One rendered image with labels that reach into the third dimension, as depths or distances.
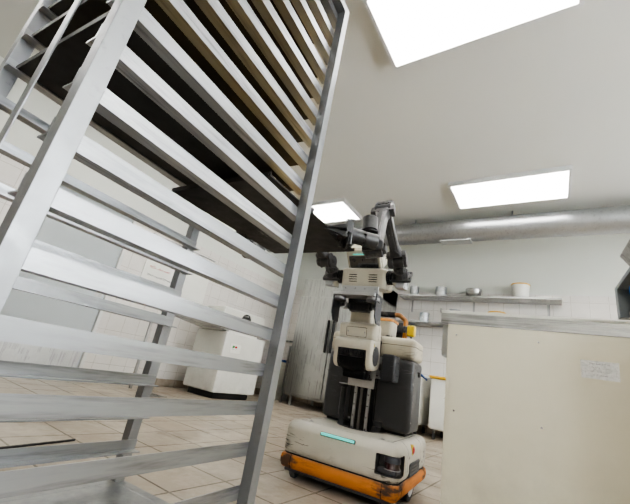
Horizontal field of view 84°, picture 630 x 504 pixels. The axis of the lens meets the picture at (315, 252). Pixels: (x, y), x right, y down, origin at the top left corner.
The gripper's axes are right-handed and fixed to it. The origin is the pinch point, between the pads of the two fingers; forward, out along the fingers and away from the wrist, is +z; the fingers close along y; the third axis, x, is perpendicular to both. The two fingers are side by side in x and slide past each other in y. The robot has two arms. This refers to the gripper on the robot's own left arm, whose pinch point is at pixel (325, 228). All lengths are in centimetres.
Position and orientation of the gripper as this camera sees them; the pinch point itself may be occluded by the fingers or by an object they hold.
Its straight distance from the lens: 124.4
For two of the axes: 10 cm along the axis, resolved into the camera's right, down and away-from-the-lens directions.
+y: -1.6, 9.3, -3.3
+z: -9.4, -2.5, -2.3
